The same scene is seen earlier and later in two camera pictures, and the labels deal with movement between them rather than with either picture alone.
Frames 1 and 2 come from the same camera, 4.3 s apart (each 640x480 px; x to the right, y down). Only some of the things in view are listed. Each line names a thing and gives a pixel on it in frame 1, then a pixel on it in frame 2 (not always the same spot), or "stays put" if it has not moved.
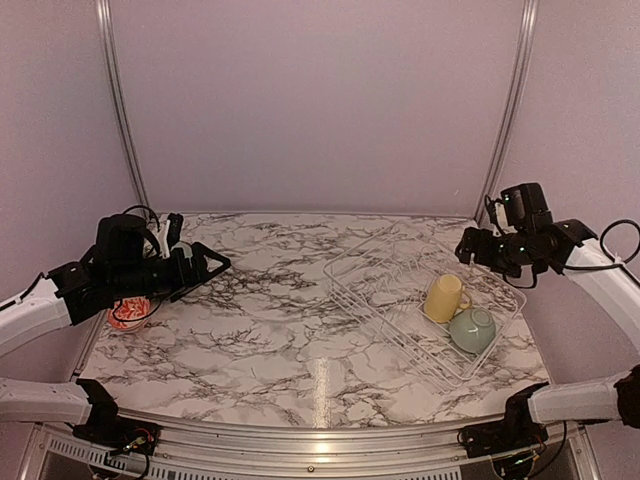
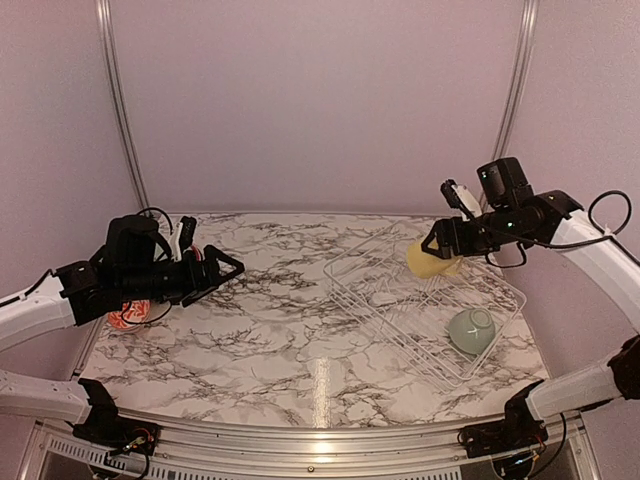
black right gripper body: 507,257 -> 474,243
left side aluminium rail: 91,342 stays put
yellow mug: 444,297 -> 427,265
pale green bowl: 473,330 stays put
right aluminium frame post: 528,28 stays put
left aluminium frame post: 106,23 stays put
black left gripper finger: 180,294 -> 204,291
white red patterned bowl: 132,312 stays put
